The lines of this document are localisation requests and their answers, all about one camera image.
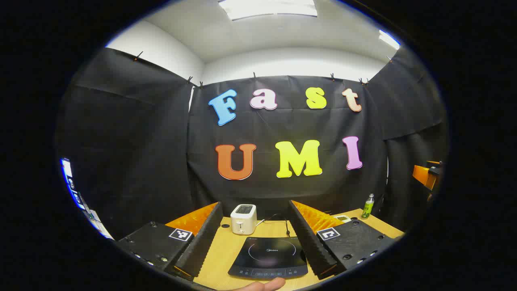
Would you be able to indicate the black backdrop cloth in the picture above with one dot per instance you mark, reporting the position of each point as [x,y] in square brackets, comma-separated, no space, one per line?
[161,141]

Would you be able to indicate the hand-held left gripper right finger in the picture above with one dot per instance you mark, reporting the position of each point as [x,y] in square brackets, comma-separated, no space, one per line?
[309,242]

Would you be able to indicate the white divided tray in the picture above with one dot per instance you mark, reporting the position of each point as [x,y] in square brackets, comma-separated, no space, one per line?
[343,218]

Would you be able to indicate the green drink bottle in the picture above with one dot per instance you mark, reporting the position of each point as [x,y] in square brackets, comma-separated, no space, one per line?
[368,208]

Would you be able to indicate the white toaster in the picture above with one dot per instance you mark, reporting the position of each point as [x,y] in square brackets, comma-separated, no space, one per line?
[243,220]

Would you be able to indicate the large ceiling light panel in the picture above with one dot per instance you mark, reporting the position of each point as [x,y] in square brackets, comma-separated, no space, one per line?
[266,8]

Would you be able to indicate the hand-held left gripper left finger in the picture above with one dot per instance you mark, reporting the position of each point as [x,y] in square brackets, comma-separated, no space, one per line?
[202,242]

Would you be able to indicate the black induction cooktop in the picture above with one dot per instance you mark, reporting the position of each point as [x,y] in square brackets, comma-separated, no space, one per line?
[266,254]

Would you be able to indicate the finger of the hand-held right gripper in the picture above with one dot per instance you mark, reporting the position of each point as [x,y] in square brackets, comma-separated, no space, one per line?
[422,174]

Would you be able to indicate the computer monitor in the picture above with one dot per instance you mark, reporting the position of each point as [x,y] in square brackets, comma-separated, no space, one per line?
[67,169]

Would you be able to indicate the small ceiling light panel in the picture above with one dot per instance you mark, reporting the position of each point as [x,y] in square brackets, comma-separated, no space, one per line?
[388,39]

